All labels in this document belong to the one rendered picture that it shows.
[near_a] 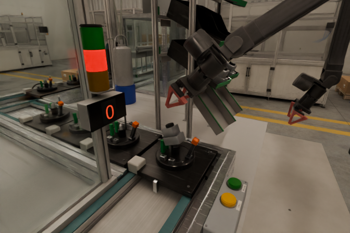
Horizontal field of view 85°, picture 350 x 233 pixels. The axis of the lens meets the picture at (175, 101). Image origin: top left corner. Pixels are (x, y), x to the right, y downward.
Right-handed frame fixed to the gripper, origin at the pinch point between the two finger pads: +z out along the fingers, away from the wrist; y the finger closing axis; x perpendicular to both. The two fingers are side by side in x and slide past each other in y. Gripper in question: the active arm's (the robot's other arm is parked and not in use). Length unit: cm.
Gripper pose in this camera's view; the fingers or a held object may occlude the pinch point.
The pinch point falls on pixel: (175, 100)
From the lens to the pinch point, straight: 62.5
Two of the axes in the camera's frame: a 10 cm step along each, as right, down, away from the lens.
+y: -5.0, 2.8, -8.2
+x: 6.2, 7.8, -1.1
